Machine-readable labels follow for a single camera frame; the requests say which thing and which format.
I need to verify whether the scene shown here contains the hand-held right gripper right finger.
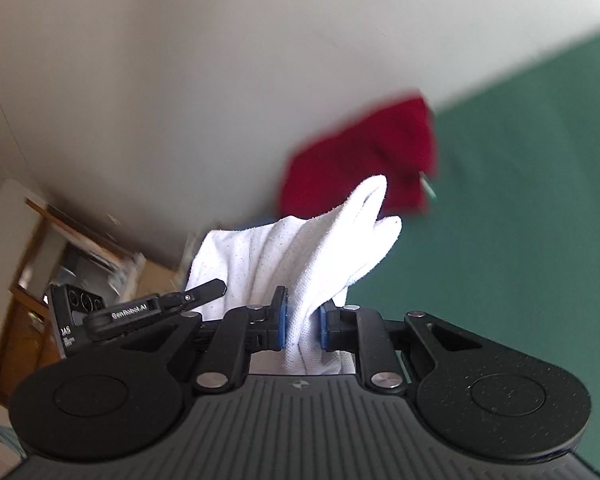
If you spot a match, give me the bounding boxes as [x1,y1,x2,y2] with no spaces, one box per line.
[319,304,483,392]

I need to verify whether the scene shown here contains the wooden shelf cabinet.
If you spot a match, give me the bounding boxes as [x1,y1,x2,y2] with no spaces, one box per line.
[0,180,191,406]

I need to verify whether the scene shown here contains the green white striped garment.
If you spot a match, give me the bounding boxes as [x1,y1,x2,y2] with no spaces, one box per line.
[417,170,438,201]

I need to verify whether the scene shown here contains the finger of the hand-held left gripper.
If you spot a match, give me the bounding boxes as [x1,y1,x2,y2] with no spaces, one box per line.
[159,279,227,315]

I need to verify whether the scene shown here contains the green table cloth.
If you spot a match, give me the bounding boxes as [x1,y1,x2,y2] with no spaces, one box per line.
[345,22,600,461]

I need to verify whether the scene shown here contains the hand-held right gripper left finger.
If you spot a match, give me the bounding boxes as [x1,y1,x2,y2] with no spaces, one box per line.
[125,286,290,392]

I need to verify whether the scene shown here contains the red knitted sweater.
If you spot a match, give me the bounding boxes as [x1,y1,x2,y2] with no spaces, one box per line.
[278,91,438,221]

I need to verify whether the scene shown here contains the white shirt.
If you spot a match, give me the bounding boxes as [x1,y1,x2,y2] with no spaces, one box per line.
[185,175,403,377]

